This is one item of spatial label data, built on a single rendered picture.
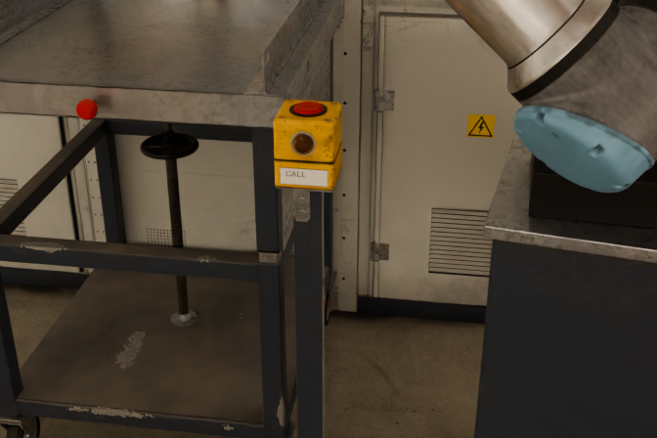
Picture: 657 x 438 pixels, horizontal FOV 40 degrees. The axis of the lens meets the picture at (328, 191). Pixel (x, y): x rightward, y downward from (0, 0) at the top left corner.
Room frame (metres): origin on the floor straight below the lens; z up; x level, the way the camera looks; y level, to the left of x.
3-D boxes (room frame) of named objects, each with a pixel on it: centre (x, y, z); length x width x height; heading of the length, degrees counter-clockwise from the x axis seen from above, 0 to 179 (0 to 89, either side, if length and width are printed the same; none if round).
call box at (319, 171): (1.11, 0.03, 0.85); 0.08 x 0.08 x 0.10; 81
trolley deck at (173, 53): (1.69, 0.32, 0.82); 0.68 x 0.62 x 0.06; 171
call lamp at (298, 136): (1.06, 0.03, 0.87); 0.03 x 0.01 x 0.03; 81
